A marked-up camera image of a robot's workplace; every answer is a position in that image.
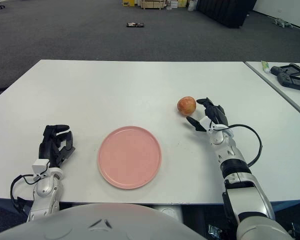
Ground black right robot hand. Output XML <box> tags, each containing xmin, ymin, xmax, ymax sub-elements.
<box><xmin>186</xmin><ymin>97</ymin><xmax>230</xmax><ymax>132</ymax></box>

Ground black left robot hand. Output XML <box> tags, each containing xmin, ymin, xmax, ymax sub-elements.
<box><xmin>38</xmin><ymin>124</ymin><xmax>76</xmax><ymax>170</ymax></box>

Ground red apple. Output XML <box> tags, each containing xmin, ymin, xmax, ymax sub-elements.
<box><xmin>177</xmin><ymin>96</ymin><xmax>197</xmax><ymax>117</ymax></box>

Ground pink round plate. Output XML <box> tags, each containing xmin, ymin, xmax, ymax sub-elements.
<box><xmin>97</xmin><ymin>125</ymin><xmax>163</xmax><ymax>190</ymax></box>

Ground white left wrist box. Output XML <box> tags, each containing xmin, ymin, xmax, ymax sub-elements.
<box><xmin>31</xmin><ymin>159</ymin><xmax>50</xmax><ymax>176</ymax></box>

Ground black framed handheld controller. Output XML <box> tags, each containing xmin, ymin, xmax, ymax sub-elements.
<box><xmin>269</xmin><ymin>63</ymin><xmax>300</xmax><ymax>77</ymax></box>

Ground white side table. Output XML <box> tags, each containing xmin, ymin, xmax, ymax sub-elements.
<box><xmin>244</xmin><ymin>61</ymin><xmax>300</xmax><ymax>123</ymax></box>

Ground grey handheld controller with screen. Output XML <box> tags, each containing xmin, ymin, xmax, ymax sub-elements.
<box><xmin>276</xmin><ymin>73</ymin><xmax>300</xmax><ymax>93</ymax></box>

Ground grey robot torso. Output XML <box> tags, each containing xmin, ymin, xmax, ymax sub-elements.
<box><xmin>0</xmin><ymin>202</ymin><xmax>211</xmax><ymax>240</ymax></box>

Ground black curtain partition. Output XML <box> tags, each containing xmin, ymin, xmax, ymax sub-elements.
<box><xmin>196</xmin><ymin>0</ymin><xmax>258</xmax><ymax>29</ymax></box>

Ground grey robot dog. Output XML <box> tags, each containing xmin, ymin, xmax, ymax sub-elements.
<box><xmin>272</xmin><ymin>17</ymin><xmax>294</xmax><ymax>29</ymax></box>

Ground wooden pallet crate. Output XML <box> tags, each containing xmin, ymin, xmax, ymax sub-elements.
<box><xmin>140</xmin><ymin>0</ymin><xmax>165</xmax><ymax>11</ymax></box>

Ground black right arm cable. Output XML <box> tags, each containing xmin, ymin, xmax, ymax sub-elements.
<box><xmin>213</xmin><ymin>123</ymin><xmax>263</xmax><ymax>167</ymax></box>

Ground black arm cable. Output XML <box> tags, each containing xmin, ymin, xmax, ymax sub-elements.
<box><xmin>213</xmin><ymin>123</ymin><xmax>263</xmax><ymax>167</ymax></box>
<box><xmin>9</xmin><ymin>174</ymin><xmax>38</xmax><ymax>213</ymax></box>

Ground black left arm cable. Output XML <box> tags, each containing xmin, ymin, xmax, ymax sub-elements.
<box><xmin>9</xmin><ymin>174</ymin><xmax>38</xmax><ymax>213</ymax></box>

